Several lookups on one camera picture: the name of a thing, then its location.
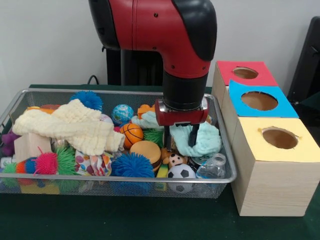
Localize cream knitted cloth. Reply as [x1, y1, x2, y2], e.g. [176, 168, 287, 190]
[11, 98, 126, 156]

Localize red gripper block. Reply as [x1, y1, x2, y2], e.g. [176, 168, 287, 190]
[154, 98, 209, 153]

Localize black flat panel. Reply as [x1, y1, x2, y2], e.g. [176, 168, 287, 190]
[286, 16, 320, 102]

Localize clear plastic bottle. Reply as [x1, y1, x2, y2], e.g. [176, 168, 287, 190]
[195, 152, 227, 180]

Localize shallow wire mesh bin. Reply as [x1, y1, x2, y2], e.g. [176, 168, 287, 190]
[0, 87, 238, 200]

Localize black and white soccer ball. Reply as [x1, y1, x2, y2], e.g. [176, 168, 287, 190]
[167, 163, 197, 194]

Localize orange toy building brick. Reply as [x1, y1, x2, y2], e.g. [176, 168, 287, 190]
[136, 104, 157, 118]

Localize wooden box with three holes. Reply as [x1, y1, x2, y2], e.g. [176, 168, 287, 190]
[211, 60, 320, 217]

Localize light teal cloth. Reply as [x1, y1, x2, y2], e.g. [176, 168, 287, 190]
[131, 111, 223, 158]

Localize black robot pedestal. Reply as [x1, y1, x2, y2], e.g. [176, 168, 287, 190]
[101, 44, 166, 87]

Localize orange toy basketball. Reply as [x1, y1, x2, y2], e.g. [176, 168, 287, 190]
[119, 122, 145, 150]

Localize blue spiky rubber ball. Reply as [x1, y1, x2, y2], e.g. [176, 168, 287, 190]
[110, 152, 156, 179]
[69, 90, 104, 112]

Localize dark green side table cloth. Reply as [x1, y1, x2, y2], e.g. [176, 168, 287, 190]
[298, 95, 320, 148]

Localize black cable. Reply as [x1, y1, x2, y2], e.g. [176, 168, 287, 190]
[87, 74, 101, 86]

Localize toy hamburger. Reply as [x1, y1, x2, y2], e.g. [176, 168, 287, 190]
[129, 140, 163, 173]

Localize blue globe ball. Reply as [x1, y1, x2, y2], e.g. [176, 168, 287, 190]
[111, 103, 135, 126]

